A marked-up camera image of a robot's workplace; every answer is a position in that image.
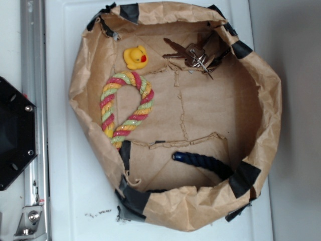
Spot metal corner bracket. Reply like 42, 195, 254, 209
14, 205, 46, 240

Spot aluminium rail frame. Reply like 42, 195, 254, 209
20, 1, 51, 240

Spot dark blue rope toy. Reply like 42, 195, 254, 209
143, 151, 234, 192

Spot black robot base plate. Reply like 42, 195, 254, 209
1, 78, 37, 191

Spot yellow rubber duck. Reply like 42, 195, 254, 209
123, 45, 148, 70

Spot multicolour twisted rope toy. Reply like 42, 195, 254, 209
100, 71, 154, 150

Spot silver keys bunch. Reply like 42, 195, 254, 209
163, 32, 231, 80

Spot brown paper bag bin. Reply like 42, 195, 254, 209
69, 2, 282, 231

